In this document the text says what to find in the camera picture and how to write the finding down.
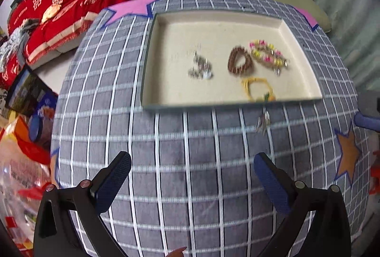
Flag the clear plastic gift bags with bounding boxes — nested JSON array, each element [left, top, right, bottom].
[[1, 157, 50, 249]]

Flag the round beige plush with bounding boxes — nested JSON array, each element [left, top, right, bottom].
[[41, 4, 61, 24]]

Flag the silver heart pendant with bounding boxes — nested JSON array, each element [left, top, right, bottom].
[[193, 52, 211, 72]]

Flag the grey checked tablecloth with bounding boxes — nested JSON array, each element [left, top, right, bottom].
[[52, 0, 370, 256]]

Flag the pile of grey clothes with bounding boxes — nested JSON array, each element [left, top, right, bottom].
[[1, 18, 40, 72]]

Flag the orange gift box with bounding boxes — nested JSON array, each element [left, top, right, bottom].
[[1, 117, 51, 166]]

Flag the blue lidded jar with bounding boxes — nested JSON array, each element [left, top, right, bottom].
[[28, 115, 43, 143]]

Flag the colourful beaded bracelet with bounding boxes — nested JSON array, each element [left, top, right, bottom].
[[248, 39, 286, 67]]

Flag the dark landscape box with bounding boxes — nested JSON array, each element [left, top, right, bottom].
[[5, 65, 50, 117]]

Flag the blue snack box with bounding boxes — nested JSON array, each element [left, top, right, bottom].
[[34, 92, 58, 150]]

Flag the cream jewelry tray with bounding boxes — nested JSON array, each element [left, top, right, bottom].
[[140, 10, 323, 110]]

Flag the yellow string bracelet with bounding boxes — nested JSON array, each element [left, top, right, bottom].
[[241, 77, 276, 103]]

